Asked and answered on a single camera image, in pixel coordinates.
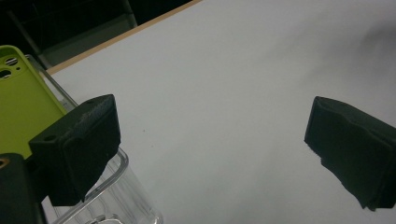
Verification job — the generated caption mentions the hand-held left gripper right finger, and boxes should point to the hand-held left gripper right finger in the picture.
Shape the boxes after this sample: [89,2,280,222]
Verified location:
[304,95,396,212]

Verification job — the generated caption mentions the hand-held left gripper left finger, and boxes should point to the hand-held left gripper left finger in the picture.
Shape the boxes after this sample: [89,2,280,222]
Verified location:
[28,93,121,207]

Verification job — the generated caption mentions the clear plastic storage box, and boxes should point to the clear plastic storage box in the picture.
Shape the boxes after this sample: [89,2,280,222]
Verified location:
[25,54,164,224]

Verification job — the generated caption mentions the green cartoon phone case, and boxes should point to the green cartoon phone case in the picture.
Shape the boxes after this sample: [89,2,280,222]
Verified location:
[0,45,68,160]

